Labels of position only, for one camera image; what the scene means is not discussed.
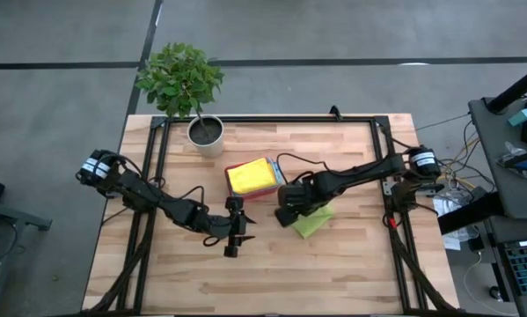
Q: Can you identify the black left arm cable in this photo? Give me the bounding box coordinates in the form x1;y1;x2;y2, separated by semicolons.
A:
173;184;208;209

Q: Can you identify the grey side desk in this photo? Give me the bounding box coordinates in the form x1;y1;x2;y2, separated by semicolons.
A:
467;94;527;221

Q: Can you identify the pink plastic bin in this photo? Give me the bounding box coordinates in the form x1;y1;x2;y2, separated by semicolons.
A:
223;156;286;202

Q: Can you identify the white floor cable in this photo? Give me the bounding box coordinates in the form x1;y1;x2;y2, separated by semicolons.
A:
462;250;513;316

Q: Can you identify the yellow microfiber towel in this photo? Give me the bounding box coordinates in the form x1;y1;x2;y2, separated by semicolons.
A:
226;157;278;195

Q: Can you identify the white plant pot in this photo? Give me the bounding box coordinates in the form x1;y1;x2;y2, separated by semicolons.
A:
187;114;225;159

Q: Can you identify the black diagonal post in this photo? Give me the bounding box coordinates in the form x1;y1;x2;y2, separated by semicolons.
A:
487;61;527;114

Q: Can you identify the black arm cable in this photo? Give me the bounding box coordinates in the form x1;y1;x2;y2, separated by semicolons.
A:
274;152;331;186
173;184;208;209

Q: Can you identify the green leafy small tree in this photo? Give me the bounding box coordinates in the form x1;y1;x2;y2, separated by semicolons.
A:
135;42;225;120

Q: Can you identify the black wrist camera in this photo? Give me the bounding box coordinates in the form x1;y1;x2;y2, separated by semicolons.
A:
280;183;309;207
210;215;232;239

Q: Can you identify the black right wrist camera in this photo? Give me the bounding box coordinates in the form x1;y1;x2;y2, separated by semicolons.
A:
280;183;309;207

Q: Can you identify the yellow and white wire bundle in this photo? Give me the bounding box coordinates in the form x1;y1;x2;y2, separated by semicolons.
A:
438;131;482;195

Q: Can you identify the grey metal stand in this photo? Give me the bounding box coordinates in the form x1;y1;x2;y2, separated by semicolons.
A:
0;197;53;232

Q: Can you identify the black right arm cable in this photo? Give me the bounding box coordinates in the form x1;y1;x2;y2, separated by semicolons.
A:
274;152;331;186

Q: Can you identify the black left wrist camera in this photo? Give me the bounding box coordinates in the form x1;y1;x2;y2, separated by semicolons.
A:
210;215;232;239

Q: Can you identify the small teal box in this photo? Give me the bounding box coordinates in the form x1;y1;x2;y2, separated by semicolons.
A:
508;107;527;128

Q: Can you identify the green fluffy towel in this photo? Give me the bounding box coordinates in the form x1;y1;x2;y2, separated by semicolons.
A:
290;203;335;240

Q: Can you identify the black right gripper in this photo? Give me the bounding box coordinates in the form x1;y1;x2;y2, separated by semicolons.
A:
274;173;334;228

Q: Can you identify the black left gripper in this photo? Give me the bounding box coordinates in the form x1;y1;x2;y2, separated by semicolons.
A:
223;195;258;259

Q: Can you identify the black aluminium rig frame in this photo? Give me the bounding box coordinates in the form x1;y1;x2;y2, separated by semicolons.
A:
82;114;462;317

